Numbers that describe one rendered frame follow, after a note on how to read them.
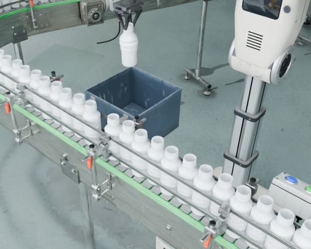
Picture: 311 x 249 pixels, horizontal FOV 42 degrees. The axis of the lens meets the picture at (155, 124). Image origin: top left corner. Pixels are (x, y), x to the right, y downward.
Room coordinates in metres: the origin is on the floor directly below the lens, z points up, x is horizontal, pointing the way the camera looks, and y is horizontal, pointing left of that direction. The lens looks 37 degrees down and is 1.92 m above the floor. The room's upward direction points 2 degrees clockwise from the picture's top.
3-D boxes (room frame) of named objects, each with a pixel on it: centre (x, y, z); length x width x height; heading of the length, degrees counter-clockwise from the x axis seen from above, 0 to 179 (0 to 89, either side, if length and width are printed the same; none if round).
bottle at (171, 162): (0.89, -0.05, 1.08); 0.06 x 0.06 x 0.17
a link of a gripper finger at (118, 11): (1.40, 0.11, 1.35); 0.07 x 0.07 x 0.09; 52
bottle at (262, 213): (0.70, -0.28, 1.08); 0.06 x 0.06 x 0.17
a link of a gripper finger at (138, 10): (1.41, 0.11, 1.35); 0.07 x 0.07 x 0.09; 52
